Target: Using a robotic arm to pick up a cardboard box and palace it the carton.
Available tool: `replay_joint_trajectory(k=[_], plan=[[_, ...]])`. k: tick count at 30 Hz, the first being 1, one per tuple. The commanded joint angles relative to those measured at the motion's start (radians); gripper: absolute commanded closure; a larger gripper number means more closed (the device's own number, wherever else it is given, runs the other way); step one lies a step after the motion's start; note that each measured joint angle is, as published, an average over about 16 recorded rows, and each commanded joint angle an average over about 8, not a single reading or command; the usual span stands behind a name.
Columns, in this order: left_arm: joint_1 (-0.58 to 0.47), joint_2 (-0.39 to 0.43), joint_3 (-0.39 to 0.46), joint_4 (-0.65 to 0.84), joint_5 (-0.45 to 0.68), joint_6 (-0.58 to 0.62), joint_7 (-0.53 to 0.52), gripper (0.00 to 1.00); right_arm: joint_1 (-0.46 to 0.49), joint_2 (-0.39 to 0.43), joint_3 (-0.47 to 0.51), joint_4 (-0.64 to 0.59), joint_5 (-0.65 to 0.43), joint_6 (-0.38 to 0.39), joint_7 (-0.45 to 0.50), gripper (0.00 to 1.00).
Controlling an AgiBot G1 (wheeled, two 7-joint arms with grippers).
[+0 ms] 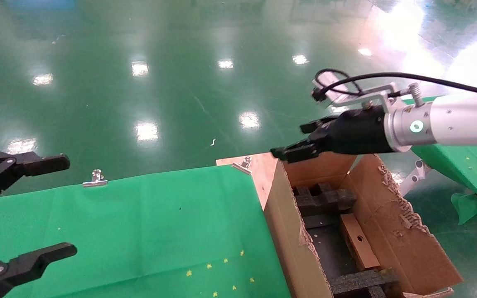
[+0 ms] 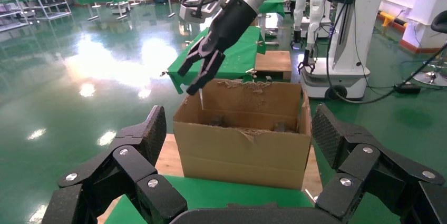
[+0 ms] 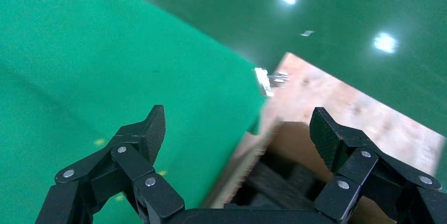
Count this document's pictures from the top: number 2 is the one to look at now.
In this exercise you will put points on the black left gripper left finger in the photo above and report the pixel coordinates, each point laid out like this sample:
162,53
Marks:
132,173

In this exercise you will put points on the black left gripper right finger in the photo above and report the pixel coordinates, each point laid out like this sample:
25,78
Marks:
366,173

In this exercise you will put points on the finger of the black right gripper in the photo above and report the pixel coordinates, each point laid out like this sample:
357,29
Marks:
207,72
193,56

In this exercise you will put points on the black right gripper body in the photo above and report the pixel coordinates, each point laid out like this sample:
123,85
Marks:
230,23

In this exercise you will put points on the black background robot gripper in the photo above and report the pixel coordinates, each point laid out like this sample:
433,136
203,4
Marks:
297,41
307,62

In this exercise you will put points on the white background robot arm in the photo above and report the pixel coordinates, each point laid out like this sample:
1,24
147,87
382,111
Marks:
302,2
317,9

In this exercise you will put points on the large open brown carton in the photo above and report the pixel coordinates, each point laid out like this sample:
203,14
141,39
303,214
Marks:
244,156

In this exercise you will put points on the low wooden platform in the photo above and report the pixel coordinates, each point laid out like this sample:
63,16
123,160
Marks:
274,61

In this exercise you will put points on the silver metal binder clip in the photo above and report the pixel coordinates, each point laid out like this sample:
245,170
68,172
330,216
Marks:
260,43
164,74
310,195
251,72

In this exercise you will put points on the light wooden board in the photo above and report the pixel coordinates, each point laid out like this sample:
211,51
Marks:
171,159

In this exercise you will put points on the white wheeled robot body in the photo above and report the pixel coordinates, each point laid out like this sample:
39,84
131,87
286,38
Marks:
349,41

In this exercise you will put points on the yellow floor barrier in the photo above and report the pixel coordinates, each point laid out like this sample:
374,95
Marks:
387,18

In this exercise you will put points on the black power brick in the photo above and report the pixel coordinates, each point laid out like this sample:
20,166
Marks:
407,88

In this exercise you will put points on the black stool with chrome base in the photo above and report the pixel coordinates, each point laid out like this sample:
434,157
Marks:
433,77

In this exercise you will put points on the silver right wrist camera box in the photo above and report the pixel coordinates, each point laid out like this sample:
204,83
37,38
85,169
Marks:
188,13

